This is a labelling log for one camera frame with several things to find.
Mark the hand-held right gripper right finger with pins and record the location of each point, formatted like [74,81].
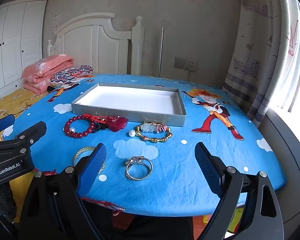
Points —
[206,166]

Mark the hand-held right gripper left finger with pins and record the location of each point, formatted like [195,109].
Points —
[95,165]

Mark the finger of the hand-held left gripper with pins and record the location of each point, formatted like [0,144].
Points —
[2,125]
[33,131]

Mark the gold patterned bangle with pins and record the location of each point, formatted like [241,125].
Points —
[79,152]

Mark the red flower brooch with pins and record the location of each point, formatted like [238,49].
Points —
[118,125]

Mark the gold bamboo bangle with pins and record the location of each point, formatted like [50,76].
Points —
[155,140]

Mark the jade pendant with pink knot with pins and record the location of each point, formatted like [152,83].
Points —
[147,128]

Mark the grey cardboard box tray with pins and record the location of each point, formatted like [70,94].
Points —
[130,100]

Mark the yellow bed sheet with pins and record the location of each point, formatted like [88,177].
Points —
[5,102]

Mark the blue cartoon printed tablecloth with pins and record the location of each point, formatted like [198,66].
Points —
[177,177]

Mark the pink folded blanket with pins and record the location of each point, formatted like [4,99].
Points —
[45,70]

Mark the patterned folded cloth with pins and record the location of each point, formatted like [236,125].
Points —
[72,74]

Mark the white wardrobe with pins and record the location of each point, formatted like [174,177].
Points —
[12,42]

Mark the grey window sill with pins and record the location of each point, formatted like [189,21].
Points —
[290,155]

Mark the white wooden headboard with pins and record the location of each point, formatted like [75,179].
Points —
[85,42]

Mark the ship printed curtain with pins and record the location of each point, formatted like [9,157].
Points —
[252,55]

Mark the metal pole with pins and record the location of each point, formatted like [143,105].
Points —
[160,52]

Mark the wall power socket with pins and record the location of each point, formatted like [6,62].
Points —
[192,65]

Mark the grey wall switch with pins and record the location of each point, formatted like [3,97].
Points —
[180,62]

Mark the white wall sticker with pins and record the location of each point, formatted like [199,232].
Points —
[57,21]

